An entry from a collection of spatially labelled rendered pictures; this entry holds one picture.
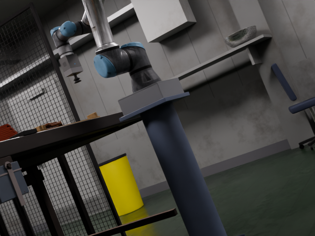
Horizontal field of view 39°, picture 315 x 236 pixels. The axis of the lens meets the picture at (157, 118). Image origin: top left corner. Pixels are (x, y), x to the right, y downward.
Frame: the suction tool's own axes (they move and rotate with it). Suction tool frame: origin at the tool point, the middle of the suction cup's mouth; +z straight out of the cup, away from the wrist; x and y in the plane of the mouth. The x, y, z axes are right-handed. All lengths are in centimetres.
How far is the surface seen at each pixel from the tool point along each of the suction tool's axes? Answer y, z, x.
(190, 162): 3, 60, 52
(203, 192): 3, 76, 52
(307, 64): -334, 39, 11
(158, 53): -313, -49, -156
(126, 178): -216, 83, -202
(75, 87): -291, -60, -300
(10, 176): 85, 36, 38
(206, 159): -310, 103, -147
